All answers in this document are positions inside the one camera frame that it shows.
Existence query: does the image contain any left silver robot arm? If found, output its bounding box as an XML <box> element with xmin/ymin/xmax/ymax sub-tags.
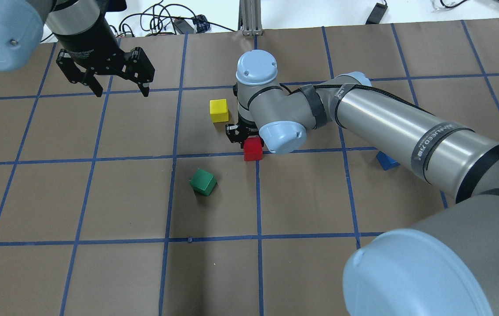
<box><xmin>0</xmin><ymin>0</ymin><xmax>155</xmax><ymax>97</ymax></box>

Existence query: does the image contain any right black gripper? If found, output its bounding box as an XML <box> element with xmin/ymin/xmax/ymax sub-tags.
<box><xmin>225</xmin><ymin>83</ymin><xmax>258</xmax><ymax>148</ymax></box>

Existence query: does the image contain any aluminium frame post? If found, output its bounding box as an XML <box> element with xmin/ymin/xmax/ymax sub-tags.
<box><xmin>238</xmin><ymin>0</ymin><xmax>263</xmax><ymax>36</ymax></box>

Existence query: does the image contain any yellow wooden block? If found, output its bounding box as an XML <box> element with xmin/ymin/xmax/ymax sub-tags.
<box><xmin>209</xmin><ymin>99</ymin><xmax>230</xmax><ymax>123</ymax></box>

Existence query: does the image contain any black power adapter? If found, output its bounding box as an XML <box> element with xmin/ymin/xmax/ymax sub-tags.
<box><xmin>365</xmin><ymin>2</ymin><xmax>388</xmax><ymax>25</ymax></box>

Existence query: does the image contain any red wooden block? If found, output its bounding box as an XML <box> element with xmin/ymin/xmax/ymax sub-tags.
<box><xmin>243</xmin><ymin>136</ymin><xmax>263</xmax><ymax>162</ymax></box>

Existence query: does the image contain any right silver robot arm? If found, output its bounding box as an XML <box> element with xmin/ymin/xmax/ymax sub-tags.
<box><xmin>227</xmin><ymin>50</ymin><xmax>499</xmax><ymax>316</ymax></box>

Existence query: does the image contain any blue wooden block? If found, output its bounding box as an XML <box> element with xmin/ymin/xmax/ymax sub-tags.
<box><xmin>376</xmin><ymin>151</ymin><xmax>401</xmax><ymax>171</ymax></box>

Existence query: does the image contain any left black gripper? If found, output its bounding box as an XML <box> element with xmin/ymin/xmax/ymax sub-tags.
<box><xmin>56</xmin><ymin>20</ymin><xmax>155</xmax><ymax>97</ymax></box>

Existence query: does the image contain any green wooden block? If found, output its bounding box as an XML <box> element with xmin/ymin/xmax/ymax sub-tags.
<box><xmin>189</xmin><ymin>169</ymin><xmax>217</xmax><ymax>197</ymax></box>

